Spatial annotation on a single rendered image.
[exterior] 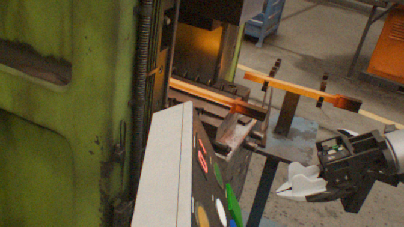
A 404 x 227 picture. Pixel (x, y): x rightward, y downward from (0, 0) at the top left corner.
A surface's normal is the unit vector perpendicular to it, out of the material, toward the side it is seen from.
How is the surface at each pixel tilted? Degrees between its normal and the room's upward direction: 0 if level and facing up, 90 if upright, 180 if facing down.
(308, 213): 0
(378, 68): 90
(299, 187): 91
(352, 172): 90
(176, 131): 30
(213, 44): 90
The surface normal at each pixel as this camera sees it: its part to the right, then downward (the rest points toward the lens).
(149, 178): -0.36, -0.81
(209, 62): -0.40, 0.40
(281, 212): 0.15, -0.86
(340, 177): 0.01, 0.50
